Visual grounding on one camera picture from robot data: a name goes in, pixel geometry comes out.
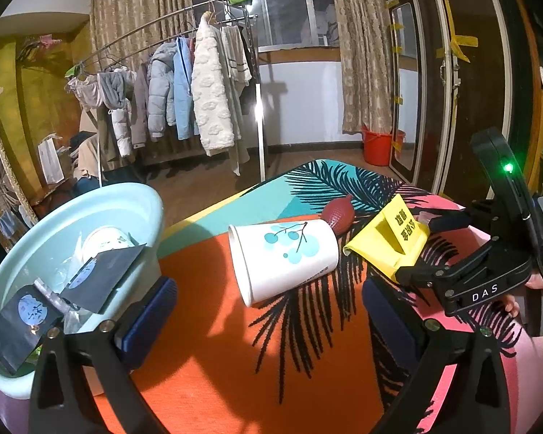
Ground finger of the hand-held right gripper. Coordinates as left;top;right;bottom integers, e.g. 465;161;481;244
426;198;499;237
395;262;463;298

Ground beige striped cardigan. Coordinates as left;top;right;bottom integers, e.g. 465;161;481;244
219;25;254;177

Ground ornate framed mirror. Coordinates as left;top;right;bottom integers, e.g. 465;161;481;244
0;97;39;254

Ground pile of clothes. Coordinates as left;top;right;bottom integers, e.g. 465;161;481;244
70;132;118;191

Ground pale pink top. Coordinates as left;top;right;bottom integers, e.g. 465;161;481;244
66;75;105;111

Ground white paper bag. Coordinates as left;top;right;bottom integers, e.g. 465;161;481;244
38;133;65;185

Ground beige patterned curtain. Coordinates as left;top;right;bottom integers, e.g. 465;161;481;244
90;0;197;73
328;0;401;135

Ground grey-blue puffer jacket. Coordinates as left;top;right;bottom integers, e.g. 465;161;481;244
146;42;179;139

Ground taupe coat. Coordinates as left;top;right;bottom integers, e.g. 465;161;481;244
131;61;152;150

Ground metal clothes rack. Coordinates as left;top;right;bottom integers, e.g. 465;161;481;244
66;0;268;186

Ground red plastic bucket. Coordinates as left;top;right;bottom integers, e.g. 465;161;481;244
361;125;407;167

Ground window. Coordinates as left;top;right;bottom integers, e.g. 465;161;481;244
190;0;342;52

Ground white cup blue berry print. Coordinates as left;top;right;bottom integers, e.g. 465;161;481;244
227;221;340;308

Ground dark brown wardrobe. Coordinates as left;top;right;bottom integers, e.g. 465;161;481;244
384;0;537;218

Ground light blue jacket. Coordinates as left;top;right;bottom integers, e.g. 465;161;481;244
174;37;200;141

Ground white fleece jacket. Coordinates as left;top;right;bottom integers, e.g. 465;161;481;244
191;13;235;157

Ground white cup green print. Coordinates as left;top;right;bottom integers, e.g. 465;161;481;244
80;227;139;263

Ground light blue plastic basin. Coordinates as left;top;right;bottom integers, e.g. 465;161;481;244
0;182;165;401

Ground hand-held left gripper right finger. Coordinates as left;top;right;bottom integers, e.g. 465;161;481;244
362;275;512;434

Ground pink artificial flowers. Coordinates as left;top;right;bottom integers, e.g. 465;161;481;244
18;34;63;59

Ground dark red oval toy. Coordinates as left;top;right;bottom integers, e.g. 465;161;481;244
321;194;356;237

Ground grey hoodie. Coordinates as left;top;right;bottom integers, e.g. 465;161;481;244
97;70;136;109

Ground colourful leaf print tablecloth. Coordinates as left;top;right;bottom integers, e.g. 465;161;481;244
86;159;543;434

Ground white puffer jacket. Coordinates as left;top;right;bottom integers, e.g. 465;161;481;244
110;99;133;158

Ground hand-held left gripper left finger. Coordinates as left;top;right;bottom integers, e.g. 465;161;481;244
27;275;178;434

